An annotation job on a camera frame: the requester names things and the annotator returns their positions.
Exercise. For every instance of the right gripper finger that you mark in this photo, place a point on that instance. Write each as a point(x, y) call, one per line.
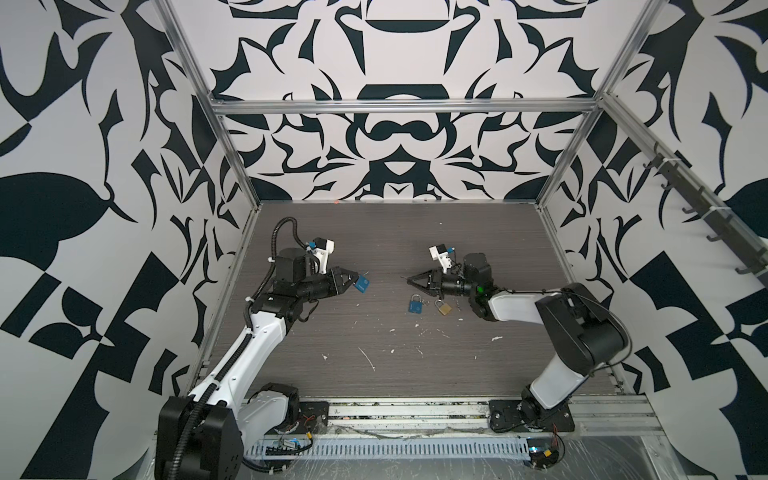
point(426, 286)
point(426, 276)

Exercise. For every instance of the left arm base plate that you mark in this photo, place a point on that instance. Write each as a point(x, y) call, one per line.
point(312, 417)

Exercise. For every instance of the brass padlock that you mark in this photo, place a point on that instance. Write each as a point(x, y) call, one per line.
point(443, 307)

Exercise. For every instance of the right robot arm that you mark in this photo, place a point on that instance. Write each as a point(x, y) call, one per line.
point(586, 336)

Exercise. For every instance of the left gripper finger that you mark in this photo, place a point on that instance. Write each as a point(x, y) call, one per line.
point(342, 274)
point(343, 287)

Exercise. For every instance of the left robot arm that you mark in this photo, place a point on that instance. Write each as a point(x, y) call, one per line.
point(206, 434)

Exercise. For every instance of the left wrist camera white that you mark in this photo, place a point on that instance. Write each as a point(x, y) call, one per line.
point(321, 249)

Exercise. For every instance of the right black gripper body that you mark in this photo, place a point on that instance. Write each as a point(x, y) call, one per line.
point(454, 286)

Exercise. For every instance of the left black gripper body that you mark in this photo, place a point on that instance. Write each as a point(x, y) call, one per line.
point(321, 285)

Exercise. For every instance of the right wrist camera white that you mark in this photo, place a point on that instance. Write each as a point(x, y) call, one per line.
point(444, 255)

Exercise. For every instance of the grey wall hook rail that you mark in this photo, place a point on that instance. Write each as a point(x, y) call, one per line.
point(703, 204)

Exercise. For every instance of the blue padlock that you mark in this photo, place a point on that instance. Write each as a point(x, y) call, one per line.
point(415, 304)
point(362, 284)

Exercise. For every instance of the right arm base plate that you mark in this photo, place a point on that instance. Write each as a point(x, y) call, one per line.
point(526, 415)

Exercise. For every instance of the white slotted cable duct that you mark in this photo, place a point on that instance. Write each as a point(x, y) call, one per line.
point(395, 449)

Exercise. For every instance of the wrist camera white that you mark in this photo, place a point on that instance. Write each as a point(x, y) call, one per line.
point(321, 249)
point(444, 255)

